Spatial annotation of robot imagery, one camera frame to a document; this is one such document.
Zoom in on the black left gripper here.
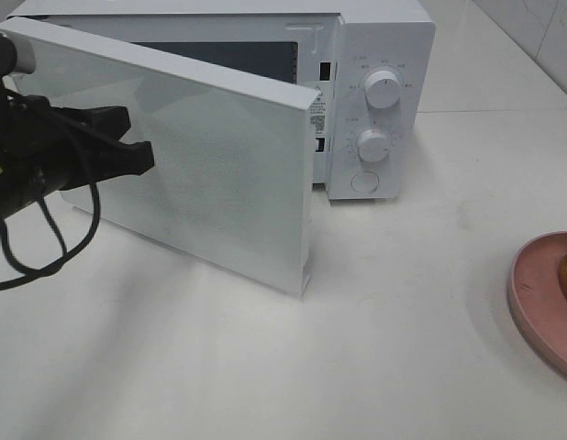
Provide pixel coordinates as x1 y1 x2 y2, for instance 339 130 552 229
0 95 154 221

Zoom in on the white round door button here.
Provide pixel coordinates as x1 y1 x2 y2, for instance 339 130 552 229
350 171 379 194

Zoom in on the white round knob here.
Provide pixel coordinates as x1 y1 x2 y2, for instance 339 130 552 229
363 66 402 109
357 129 393 163

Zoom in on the pink round plate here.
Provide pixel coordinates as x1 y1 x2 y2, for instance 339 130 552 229
507 231 567 378

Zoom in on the white warning label sticker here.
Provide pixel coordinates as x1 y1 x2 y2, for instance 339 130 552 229
306 81 330 138

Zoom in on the white microwave oven body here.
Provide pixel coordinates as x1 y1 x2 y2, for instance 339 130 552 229
7 1 436 200

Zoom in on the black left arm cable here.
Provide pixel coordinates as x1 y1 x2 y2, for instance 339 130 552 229
0 86 102 293

